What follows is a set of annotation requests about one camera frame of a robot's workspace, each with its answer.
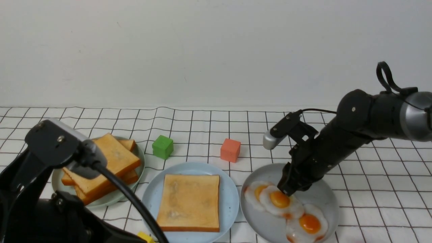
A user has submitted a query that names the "green cube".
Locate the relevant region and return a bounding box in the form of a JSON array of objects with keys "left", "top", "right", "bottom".
[{"left": 152, "top": 135, "right": 174, "bottom": 160}]

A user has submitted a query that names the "white checkered tablecloth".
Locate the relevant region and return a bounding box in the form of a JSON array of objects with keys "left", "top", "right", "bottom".
[{"left": 0, "top": 107, "right": 432, "bottom": 243}]

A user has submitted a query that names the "black cable screen left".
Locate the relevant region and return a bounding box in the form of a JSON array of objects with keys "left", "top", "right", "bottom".
[{"left": 91, "top": 162, "right": 169, "bottom": 243}]

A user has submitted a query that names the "orange cube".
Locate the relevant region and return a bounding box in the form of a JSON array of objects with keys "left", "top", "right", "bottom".
[{"left": 220, "top": 138, "right": 241, "bottom": 163}]

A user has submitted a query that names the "yellow cube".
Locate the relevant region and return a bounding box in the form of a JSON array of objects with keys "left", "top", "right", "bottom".
[{"left": 137, "top": 231, "right": 155, "bottom": 243}]

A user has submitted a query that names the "black cable screen right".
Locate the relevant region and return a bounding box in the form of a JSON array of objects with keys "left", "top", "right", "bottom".
[{"left": 299, "top": 61, "right": 419, "bottom": 115}]

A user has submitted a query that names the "grey plate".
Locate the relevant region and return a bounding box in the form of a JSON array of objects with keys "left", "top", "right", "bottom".
[{"left": 240, "top": 163, "right": 339, "bottom": 243}]

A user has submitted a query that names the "silver wrist camera screen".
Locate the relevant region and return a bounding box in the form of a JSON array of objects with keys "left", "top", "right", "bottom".
[
  {"left": 263, "top": 110, "right": 319, "bottom": 151},
  {"left": 24, "top": 118, "right": 107, "bottom": 180}
]

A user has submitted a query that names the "black robot arm screen left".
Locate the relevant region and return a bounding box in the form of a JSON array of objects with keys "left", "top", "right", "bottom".
[{"left": 1, "top": 149, "right": 145, "bottom": 243}]

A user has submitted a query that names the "black gripper body screen right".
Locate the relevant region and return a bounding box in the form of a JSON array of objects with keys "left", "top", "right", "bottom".
[{"left": 290, "top": 130, "right": 338, "bottom": 183}]

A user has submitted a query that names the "silver wrist camera screen right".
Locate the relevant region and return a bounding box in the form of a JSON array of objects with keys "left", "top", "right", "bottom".
[{"left": 263, "top": 110, "right": 319, "bottom": 151}]

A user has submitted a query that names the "fried egg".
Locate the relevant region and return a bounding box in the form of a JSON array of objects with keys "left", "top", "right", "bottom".
[
  {"left": 258, "top": 186, "right": 304, "bottom": 219},
  {"left": 285, "top": 204, "right": 329, "bottom": 243},
  {"left": 244, "top": 181, "right": 273, "bottom": 211}
]

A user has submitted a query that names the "green plate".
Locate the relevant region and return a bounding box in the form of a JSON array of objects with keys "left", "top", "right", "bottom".
[{"left": 51, "top": 136, "right": 145, "bottom": 209}]

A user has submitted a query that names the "right gripper black finger screen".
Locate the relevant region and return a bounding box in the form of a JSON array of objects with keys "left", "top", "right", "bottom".
[{"left": 277, "top": 163, "right": 312, "bottom": 196}]

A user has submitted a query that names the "silver wrist camera screen left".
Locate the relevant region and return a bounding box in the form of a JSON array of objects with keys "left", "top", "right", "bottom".
[{"left": 24, "top": 118, "right": 107, "bottom": 180}]

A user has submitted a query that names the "black cable screen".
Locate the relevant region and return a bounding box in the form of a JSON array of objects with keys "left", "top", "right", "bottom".
[
  {"left": 299, "top": 61, "right": 419, "bottom": 115},
  {"left": 91, "top": 162, "right": 169, "bottom": 243}
]

